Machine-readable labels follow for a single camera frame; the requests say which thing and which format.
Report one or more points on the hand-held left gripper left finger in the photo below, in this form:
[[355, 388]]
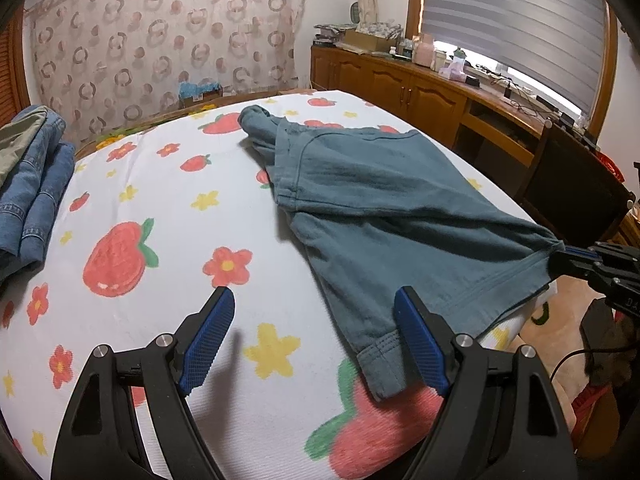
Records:
[[210, 340]]

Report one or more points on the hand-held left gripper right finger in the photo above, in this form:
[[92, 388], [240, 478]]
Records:
[[420, 340]]

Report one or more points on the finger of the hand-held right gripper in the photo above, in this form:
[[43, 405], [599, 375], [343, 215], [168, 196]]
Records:
[[615, 252], [575, 266]]

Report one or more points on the teal pants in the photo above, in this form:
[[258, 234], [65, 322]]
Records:
[[375, 200]]

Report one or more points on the folded olive green pants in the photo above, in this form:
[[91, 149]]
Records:
[[15, 145]]

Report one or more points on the cream blanket with green print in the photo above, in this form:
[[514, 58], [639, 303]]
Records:
[[542, 332]]

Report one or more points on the dark chair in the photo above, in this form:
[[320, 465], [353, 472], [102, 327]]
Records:
[[570, 190]]

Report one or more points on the strawberry printed white blanket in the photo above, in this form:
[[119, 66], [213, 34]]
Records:
[[150, 200]]

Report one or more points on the folded blue denim jeans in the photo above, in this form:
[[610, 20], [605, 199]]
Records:
[[45, 195]]

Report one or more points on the floral brown blanket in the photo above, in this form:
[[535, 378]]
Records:
[[112, 141]]

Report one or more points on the pink tissue pack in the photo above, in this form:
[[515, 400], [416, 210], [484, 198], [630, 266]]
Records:
[[454, 69]]

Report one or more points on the small cardboard box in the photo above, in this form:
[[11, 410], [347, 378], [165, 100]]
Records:
[[207, 97]]

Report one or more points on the blue plastic bag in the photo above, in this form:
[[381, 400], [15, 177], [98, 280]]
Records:
[[195, 88]]

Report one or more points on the long wooden cabinet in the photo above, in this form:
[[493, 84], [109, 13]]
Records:
[[390, 85]]

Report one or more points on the pink container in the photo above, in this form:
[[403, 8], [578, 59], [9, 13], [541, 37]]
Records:
[[424, 50]]

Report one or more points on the grey striped window blind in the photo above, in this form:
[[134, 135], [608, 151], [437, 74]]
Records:
[[510, 10]]

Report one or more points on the open cardboard box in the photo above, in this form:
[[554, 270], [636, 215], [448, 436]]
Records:
[[365, 40]]

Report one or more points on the stack of patterned cloths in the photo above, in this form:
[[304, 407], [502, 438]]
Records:
[[330, 30]]

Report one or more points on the louvered wooden wardrobe door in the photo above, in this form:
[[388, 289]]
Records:
[[17, 70]]

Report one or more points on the small grey desk fan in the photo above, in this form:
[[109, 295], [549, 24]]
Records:
[[355, 12]]

